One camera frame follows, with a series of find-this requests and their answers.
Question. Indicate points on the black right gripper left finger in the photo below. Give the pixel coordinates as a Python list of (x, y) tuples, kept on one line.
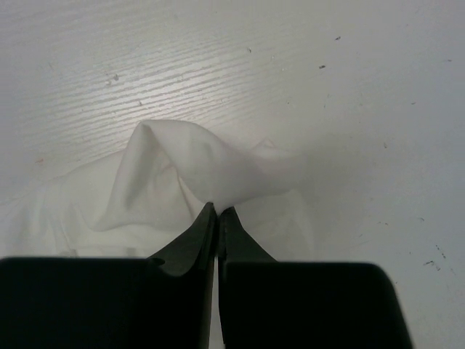
[(161, 301)]

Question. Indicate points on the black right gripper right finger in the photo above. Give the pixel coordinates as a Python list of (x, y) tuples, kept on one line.
[(264, 303)]

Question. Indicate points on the white t-shirt black graphic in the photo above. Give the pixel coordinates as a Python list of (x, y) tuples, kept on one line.
[(134, 202)]

